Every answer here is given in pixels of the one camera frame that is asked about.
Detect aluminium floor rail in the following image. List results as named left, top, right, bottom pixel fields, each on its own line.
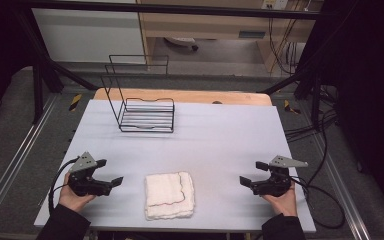
left=0, top=94, right=59, bottom=231
left=313, top=133, right=371, bottom=240

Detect pale grey table mat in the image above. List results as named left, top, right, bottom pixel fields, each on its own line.
left=33, top=99, right=317, bottom=233

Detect left hand-held gripper black cable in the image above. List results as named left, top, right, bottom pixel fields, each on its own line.
left=47, top=156, right=81, bottom=214

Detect light wooden desk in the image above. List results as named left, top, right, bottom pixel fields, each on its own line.
left=136, top=0, right=324, bottom=73

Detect black metal frame stand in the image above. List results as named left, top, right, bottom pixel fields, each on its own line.
left=261, top=19, right=348, bottom=132
left=13, top=9, right=98, bottom=124

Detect hanging black and yellow cables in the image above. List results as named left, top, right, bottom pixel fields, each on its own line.
left=268, top=16, right=302, bottom=76

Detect right hand-held gripper black cable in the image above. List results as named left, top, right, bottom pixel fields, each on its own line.
left=289, top=176, right=346, bottom=230

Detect black metal frame crossbar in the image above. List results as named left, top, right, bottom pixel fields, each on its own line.
left=13, top=1, right=328, bottom=20

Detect person's left hand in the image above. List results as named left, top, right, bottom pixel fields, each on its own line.
left=58, top=172, right=97, bottom=213

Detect white towel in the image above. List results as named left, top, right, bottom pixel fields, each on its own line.
left=144, top=171, right=196, bottom=221

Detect wooden board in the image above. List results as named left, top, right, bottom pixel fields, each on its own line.
left=93, top=87, right=274, bottom=107

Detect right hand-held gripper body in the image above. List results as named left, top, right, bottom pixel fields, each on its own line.
left=251, top=155, right=309, bottom=198

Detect black floor cables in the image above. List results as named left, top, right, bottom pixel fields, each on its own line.
left=284, top=109, right=339, bottom=144

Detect hand-held gripper black cable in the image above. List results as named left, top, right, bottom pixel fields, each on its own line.
left=47, top=156, right=81, bottom=214
left=289, top=176, right=346, bottom=230

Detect person's right hand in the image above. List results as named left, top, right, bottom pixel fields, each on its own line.
left=262, top=181, right=298, bottom=218

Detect white wall socket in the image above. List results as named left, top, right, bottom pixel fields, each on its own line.
left=261, top=0, right=289, bottom=10

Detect black wire rack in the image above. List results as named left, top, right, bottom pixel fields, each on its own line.
left=100, top=54, right=176, bottom=134

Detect white cabinet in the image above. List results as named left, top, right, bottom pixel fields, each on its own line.
left=31, top=8, right=147, bottom=64

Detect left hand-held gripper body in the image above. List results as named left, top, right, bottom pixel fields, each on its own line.
left=67, top=151, right=114, bottom=197

